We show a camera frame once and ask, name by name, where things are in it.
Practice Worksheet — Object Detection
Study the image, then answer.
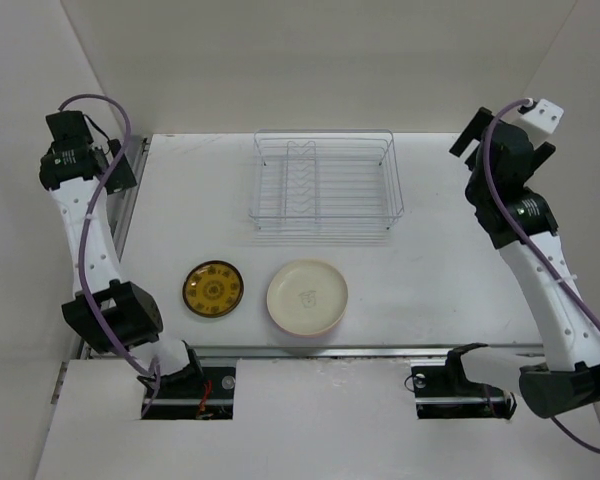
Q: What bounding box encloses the beige plastic plate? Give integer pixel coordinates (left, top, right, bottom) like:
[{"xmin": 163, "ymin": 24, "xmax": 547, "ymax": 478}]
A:
[{"xmin": 266, "ymin": 259, "xmax": 349, "ymax": 323}]

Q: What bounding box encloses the pink plastic plate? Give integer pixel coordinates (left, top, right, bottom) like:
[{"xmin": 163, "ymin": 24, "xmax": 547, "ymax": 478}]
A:
[{"xmin": 275, "ymin": 321, "xmax": 339, "ymax": 338}]

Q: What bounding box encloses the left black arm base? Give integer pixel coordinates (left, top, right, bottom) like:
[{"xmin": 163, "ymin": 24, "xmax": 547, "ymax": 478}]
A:
[{"xmin": 140, "ymin": 365, "xmax": 236, "ymax": 421}]

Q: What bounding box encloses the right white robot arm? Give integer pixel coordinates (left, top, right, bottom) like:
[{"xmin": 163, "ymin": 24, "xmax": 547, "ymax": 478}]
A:
[{"xmin": 443, "ymin": 99, "xmax": 600, "ymax": 418}]

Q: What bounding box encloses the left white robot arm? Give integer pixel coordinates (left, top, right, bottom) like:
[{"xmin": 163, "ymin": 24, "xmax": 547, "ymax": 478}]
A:
[{"xmin": 39, "ymin": 110, "xmax": 204, "ymax": 397}]

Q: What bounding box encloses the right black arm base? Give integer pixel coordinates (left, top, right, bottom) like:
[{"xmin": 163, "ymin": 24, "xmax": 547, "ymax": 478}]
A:
[{"xmin": 404, "ymin": 365, "xmax": 517, "ymax": 421}]

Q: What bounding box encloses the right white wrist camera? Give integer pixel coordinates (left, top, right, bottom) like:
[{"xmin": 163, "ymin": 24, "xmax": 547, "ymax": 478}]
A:
[{"xmin": 512, "ymin": 98, "xmax": 564, "ymax": 148}]

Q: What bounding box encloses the white wire dish rack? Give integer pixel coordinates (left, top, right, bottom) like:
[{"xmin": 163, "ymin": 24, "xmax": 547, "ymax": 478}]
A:
[{"xmin": 249, "ymin": 129, "xmax": 404, "ymax": 234}]

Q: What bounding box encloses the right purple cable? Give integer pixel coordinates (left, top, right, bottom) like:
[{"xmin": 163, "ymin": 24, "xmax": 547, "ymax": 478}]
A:
[{"xmin": 478, "ymin": 98, "xmax": 600, "ymax": 455}]

